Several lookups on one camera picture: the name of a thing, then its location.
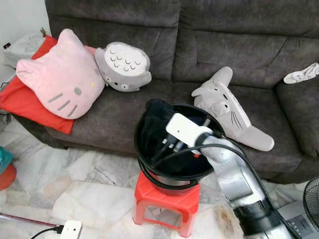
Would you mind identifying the side table with lace cloth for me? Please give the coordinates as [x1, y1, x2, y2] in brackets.
[5, 32, 48, 68]

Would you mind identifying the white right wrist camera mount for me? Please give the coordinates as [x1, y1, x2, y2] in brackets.
[165, 113, 214, 147]

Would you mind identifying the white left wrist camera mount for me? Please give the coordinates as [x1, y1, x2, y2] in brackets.
[61, 220, 83, 239]

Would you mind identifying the teal bin liner bag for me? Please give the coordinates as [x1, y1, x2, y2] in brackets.
[0, 146, 14, 174]

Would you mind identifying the red cushion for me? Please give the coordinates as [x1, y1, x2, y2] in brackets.
[0, 35, 98, 135]

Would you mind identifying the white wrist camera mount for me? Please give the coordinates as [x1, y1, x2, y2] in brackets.
[61, 220, 83, 239]
[165, 113, 214, 147]

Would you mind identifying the maroon broom handle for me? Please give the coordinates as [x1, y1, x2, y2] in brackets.
[0, 213, 53, 229]

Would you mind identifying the black shirt with green print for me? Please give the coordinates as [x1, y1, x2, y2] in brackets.
[140, 99, 180, 160]

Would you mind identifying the pink cat face pillow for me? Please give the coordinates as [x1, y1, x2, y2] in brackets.
[16, 28, 105, 120]

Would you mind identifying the round grey owl pillow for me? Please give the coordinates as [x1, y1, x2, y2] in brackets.
[95, 41, 152, 93]

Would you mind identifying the orange trash bin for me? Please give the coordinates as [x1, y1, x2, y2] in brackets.
[0, 163, 16, 191]

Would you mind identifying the dark grey fabric sofa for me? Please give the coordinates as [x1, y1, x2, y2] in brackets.
[7, 0, 319, 184]

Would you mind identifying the white patterned cloth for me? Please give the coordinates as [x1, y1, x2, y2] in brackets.
[283, 62, 319, 84]

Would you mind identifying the red plastic stool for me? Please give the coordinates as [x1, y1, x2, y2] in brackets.
[132, 172, 201, 238]

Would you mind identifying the grey standing fan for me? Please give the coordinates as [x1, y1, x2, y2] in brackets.
[277, 174, 319, 239]

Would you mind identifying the black round laundry basket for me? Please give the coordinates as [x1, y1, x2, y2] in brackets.
[134, 102, 227, 196]

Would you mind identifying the long grey plush toy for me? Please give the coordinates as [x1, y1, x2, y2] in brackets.
[191, 66, 276, 152]

